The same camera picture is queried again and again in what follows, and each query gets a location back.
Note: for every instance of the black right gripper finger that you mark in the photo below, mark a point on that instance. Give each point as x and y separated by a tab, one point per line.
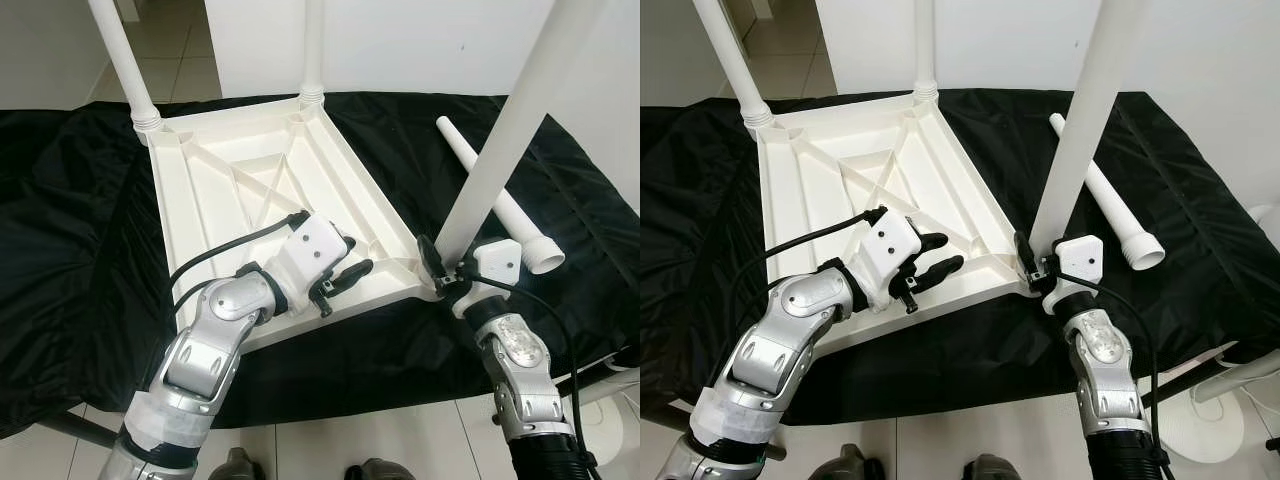
431	265
1028	258

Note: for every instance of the white plastic ribbed table top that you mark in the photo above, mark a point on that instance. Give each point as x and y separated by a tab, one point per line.
830	170
230	170

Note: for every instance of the white tapered plastic table leg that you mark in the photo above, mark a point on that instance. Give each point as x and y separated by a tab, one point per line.
313	50
520	110
1121	220
925	45
520	225
1090	110
125	70
733	65

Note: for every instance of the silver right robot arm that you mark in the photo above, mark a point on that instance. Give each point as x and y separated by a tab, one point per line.
1100	350
515	350

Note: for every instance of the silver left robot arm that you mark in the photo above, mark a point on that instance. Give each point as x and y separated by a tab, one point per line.
200	350
780	340

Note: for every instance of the black table cloth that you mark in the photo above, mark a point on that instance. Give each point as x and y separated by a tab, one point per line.
1200	200
60	250

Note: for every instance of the grey robot right foot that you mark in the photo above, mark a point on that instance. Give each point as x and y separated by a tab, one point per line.
992	470
372	470

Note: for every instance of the grey robot foot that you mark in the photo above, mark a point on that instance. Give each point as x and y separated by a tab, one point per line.
372	470
238	466
992	470
840	470

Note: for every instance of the grey robot left foot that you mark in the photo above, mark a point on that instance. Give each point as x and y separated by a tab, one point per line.
238	466
840	470

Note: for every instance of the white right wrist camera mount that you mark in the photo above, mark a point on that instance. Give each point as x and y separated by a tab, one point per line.
1078	260
495	265

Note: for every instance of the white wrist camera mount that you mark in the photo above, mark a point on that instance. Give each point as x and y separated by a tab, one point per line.
495	265
1078	260
890	250
310	250

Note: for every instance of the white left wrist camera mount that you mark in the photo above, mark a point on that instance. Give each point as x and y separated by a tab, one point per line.
890	250
310	250

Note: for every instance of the black metal frame bar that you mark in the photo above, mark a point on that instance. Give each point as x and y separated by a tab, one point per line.
75	428
600	378
1195	372

